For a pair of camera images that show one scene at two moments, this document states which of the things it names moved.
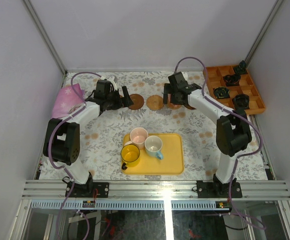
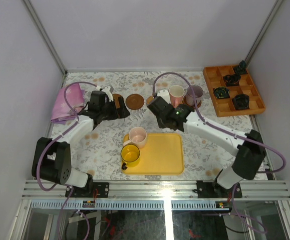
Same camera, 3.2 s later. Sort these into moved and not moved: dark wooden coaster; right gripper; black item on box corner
Moved: right gripper
Not moved: dark wooden coaster; black item on box corner
